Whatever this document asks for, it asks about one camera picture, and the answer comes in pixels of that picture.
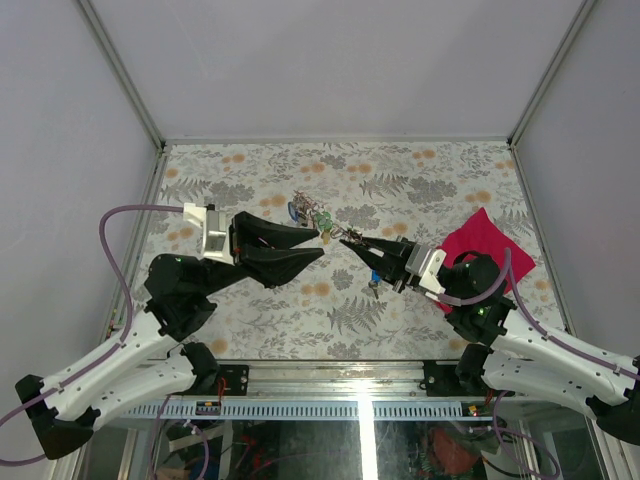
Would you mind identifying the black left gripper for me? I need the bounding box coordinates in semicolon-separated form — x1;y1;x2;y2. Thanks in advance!
197;213;326;300

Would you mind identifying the blue key tag with key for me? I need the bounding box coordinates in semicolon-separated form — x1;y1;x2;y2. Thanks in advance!
368;271;381;300

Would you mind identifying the large keyring with many rings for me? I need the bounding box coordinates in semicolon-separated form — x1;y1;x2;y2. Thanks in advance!
287;190;365;246

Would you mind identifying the green key tag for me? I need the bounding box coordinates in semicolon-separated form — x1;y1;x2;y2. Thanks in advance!
314;211;333;231

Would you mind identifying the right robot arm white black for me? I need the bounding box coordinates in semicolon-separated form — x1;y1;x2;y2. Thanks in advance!
344;237;639;445

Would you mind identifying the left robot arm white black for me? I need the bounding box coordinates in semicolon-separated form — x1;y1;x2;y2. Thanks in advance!
15;203;324;460

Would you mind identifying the red folded cloth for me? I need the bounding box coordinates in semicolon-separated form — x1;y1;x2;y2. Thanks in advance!
439;208;535;282

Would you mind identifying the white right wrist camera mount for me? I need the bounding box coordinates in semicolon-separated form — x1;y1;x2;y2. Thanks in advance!
405;243;446;300

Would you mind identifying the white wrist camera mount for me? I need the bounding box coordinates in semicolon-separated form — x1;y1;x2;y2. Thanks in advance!
405;243;446;300
183;203;234;265

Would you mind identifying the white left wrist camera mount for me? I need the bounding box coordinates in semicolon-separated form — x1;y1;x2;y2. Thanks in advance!
183;203;234;265

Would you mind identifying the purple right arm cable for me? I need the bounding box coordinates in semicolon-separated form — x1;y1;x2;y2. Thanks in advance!
439;247;640;476

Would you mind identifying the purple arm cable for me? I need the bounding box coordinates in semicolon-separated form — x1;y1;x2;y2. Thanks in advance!
0;203;189;466
439;247;640;476

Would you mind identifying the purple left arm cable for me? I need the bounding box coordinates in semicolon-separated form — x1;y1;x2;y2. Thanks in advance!
0;203;189;466

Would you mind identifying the aluminium front rail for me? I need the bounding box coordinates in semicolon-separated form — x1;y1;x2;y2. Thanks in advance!
119;357;501;401

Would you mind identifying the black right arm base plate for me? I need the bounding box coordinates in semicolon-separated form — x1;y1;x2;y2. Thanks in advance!
419;360;468;398

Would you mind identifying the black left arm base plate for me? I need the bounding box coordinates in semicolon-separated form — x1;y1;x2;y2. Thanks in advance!
215;364;250;398

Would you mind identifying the white slotted cable duct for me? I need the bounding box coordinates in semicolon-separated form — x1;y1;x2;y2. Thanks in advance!
123;399;464;421

